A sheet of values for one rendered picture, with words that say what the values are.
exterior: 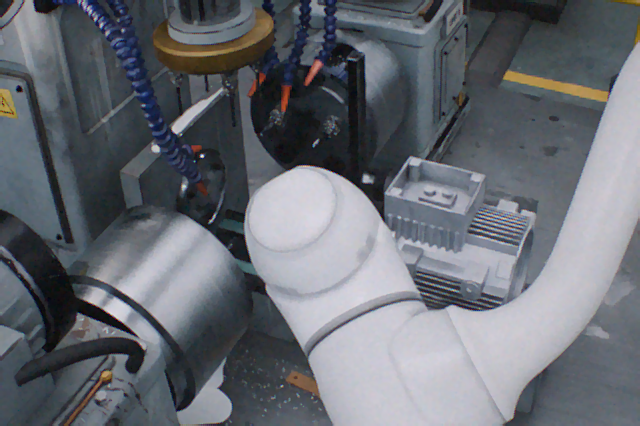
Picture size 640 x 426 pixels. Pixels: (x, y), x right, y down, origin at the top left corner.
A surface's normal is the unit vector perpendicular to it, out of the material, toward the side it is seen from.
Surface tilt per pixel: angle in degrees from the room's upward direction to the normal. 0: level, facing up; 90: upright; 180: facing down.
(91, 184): 90
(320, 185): 13
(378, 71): 47
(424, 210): 90
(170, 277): 32
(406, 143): 90
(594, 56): 0
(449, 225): 90
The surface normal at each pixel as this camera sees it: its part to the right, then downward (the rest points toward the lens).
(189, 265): 0.49, -0.50
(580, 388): -0.04, -0.79
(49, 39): 0.90, 0.24
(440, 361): -0.21, -0.42
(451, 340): -0.25, -0.62
